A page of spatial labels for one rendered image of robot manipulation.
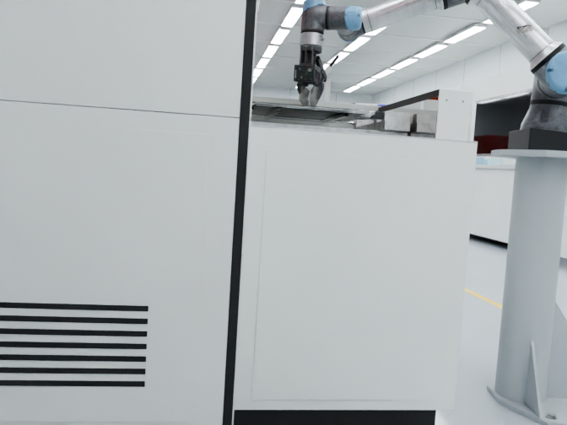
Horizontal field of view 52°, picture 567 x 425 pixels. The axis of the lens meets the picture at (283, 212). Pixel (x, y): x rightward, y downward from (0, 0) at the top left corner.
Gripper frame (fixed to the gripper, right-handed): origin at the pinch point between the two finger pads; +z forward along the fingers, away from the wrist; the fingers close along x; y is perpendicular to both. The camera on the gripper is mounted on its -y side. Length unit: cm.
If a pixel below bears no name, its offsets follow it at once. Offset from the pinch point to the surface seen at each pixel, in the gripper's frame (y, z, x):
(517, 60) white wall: -715, -153, 58
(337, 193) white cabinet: 40, 25, 23
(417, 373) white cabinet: 27, 73, 45
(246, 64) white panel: 70, -2, 9
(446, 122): 19, 4, 47
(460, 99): 17, -2, 50
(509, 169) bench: -481, 5, 61
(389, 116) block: 8.2, 2.1, 28.6
